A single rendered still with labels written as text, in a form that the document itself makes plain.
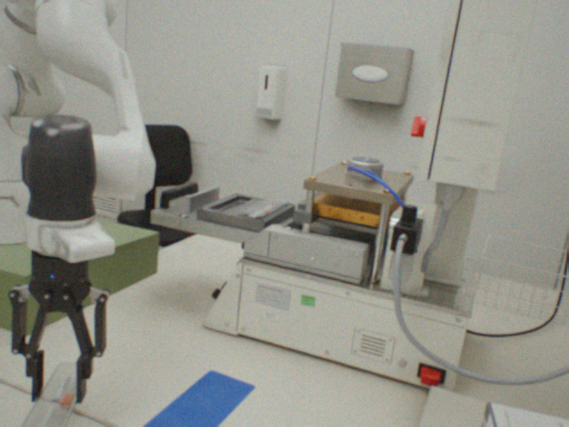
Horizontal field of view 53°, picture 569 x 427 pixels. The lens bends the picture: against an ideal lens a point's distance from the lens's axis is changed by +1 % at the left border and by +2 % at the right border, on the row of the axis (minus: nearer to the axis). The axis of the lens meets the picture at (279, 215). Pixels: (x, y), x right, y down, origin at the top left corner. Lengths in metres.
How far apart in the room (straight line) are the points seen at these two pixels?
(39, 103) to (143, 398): 0.71
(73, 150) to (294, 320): 0.59
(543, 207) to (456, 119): 1.73
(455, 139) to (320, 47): 1.89
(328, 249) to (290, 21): 1.95
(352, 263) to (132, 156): 0.47
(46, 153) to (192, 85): 2.42
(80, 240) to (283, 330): 0.54
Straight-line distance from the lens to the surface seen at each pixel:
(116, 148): 0.87
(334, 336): 1.14
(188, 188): 1.40
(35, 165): 0.79
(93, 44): 0.96
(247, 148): 3.01
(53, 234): 0.79
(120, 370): 1.11
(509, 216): 2.72
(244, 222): 1.21
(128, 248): 1.41
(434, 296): 1.11
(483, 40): 1.01
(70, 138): 0.78
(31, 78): 1.35
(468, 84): 1.01
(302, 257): 1.11
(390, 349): 1.13
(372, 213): 1.12
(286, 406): 1.04
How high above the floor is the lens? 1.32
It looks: 15 degrees down
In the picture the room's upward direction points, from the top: 6 degrees clockwise
